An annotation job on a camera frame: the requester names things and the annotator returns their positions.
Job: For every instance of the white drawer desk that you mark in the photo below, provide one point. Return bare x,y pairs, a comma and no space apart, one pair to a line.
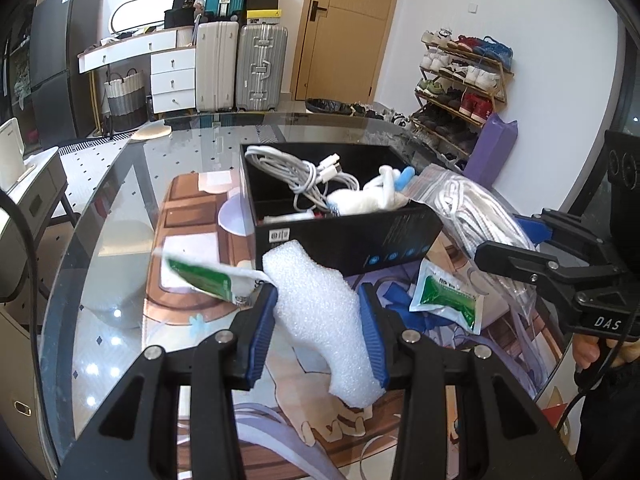
167,57

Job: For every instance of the shoe rack with shoes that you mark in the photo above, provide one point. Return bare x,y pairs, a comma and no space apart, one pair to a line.
463,81

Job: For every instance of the white trash bin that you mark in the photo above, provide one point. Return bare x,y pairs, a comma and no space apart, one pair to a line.
328,106

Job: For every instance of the purple yoga mat bag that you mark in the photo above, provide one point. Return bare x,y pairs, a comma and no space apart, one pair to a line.
492,149

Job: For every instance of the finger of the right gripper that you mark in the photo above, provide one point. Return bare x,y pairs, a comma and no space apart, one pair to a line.
534,228
512,262

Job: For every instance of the white suitcase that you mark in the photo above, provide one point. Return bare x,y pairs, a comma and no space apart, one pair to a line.
215,63

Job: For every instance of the small green medicine sachet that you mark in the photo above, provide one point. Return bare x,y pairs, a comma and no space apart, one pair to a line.
441,294

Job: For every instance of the striped laundry basket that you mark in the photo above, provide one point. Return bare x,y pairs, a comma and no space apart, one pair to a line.
126,98

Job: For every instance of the person right hand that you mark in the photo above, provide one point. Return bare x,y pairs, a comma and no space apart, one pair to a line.
586,351

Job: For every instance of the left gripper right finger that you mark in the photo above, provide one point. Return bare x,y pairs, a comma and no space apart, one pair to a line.
502,432

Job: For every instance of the grey side cabinet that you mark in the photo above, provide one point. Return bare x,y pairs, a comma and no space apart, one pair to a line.
39,191

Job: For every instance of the black storage box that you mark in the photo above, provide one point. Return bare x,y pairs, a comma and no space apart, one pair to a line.
351,244

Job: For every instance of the wooden door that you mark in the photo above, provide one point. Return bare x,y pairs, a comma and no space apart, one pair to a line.
340,49

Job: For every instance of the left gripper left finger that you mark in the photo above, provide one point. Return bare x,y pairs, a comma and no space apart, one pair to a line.
134,433

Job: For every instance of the white foam sheet piece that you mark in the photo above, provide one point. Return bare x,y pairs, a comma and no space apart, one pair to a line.
318,310

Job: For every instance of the large green medicine packet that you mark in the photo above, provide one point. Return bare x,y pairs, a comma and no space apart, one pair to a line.
229,283

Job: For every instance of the black refrigerator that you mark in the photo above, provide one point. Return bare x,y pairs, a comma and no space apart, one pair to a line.
61,94

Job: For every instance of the silver suitcase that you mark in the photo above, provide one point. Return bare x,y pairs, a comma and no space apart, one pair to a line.
260,66

